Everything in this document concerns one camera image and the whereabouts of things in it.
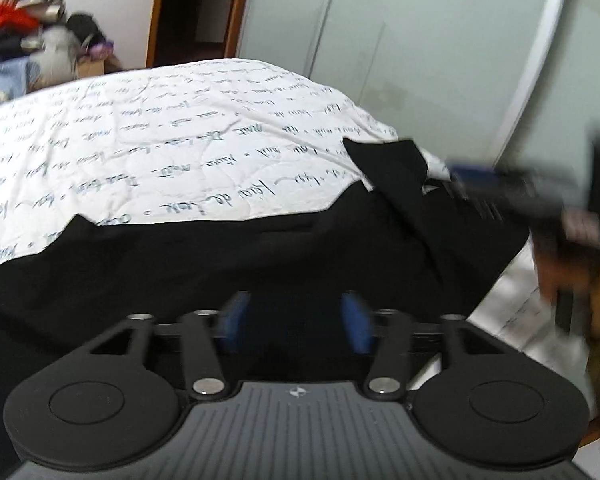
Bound white script-printed bedspread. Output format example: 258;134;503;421
0;59;588;356

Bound wooden door frame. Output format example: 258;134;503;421
145;0;257;68

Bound cardboard box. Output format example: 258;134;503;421
75;54;123;81

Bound pile of clothes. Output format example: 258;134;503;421
0;0;116;68

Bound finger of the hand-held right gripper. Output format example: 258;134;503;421
445;157;588;221

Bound black pants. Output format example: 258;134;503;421
0;137;531;480

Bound pale green wardrobe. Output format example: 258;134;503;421
235;0;600;241

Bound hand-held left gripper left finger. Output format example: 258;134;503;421
82;291;253;402

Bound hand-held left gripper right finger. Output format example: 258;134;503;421
341;290;507;402

